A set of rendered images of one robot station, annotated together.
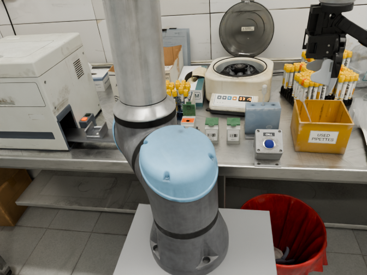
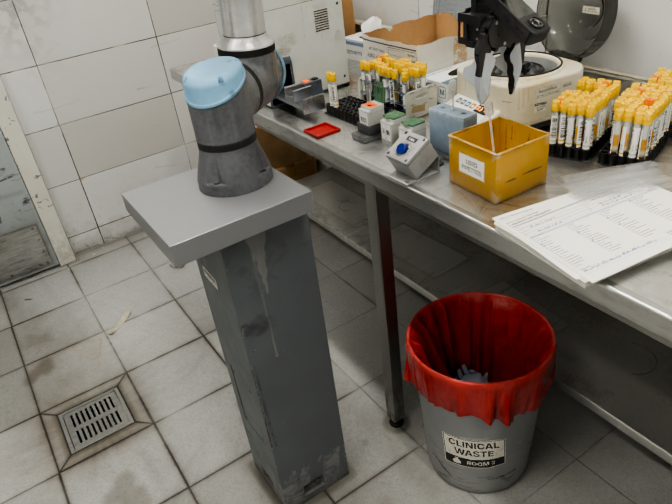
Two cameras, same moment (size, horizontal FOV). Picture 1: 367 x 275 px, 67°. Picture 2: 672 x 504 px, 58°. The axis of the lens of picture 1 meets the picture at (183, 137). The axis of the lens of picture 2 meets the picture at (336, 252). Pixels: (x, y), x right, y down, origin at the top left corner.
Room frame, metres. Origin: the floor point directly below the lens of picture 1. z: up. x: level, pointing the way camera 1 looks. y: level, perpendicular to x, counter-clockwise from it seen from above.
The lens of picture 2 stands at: (-0.28, -0.95, 1.43)
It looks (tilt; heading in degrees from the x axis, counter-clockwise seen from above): 33 degrees down; 48
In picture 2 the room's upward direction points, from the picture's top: 8 degrees counter-clockwise
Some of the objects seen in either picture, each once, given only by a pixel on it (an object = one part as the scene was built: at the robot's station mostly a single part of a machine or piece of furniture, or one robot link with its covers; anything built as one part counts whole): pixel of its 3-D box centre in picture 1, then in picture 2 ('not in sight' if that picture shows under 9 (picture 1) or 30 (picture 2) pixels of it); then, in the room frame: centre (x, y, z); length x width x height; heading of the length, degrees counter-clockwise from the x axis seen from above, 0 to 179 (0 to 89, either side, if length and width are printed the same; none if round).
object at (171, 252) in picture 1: (187, 223); (231, 157); (0.33, 0.01, 0.97); 0.15 x 0.15 x 0.10
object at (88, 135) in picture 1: (90, 132); (294, 93); (0.75, 0.29, 0.92); 0.21 x 0.07 x 0.05; 78
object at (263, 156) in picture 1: (267, 141); (418, 152); (0.62, -0.23, 0.92); 0.13 x 0.07 x 0.08; 168
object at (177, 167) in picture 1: (178, 174); (220, 99); (0.34, 0.01, 1.08); 0.13 x 0.12 x 0.14; 25
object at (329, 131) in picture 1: (318, 125); (497, 158); (0.66, -0.39, 0.93); 0.13 x 0.13 x 0.10; 75
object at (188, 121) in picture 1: (188, 128); (372, 117); (0.72, -0.02, 0.92); 0.05 x 0.04 x 0.06; 167
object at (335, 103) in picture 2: not in sight; (355, 94); (0.80, 0.11, 0.93); 0.17 x 0.09 x 0.11; 78
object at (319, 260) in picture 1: (271, 254); (477, 394); (0.69, -0.34, 0.22); 0.38 x 0.37 x 0.44; 78
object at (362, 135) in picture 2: not in sight; (372, 128); (0.72, -0.02, 0.89); 0.09 x 0.05 x 0.04; 167
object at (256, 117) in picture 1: (261, 119); (452, 133); (0.72, -0.25, 0.92); 0.10 x 0.07 x 0.10; 80
